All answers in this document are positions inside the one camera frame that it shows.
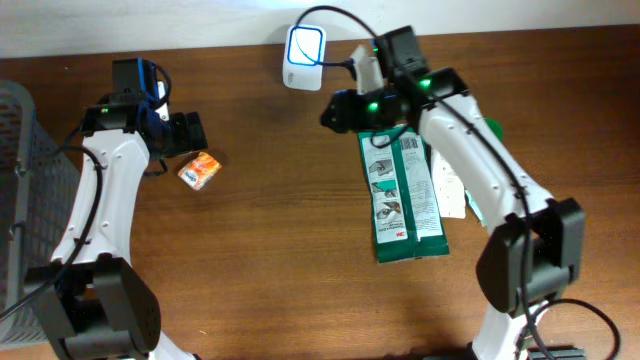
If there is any green lid glass jar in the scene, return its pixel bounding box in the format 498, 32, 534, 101
484, 118, 504, 142

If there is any green white long package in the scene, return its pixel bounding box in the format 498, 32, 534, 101
358, 128, 450, 264

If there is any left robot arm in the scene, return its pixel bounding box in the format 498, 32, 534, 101
25, 58, 208, 359

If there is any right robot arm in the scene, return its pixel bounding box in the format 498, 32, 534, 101
320, 26, 586, 359

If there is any grey plastic mesh basket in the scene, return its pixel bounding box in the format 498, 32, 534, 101
0, 78, 81, 350

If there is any white cosmetic tube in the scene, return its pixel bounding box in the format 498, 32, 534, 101
431, 148, 466, 219

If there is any orange tissue packet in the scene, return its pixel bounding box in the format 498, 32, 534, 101
178, 152, 222, 191

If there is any black right camera cable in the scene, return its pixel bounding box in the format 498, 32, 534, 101
292, 5, 622, 360

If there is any mint green wipes packet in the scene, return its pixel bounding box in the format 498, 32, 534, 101
465, 190, 486, 227

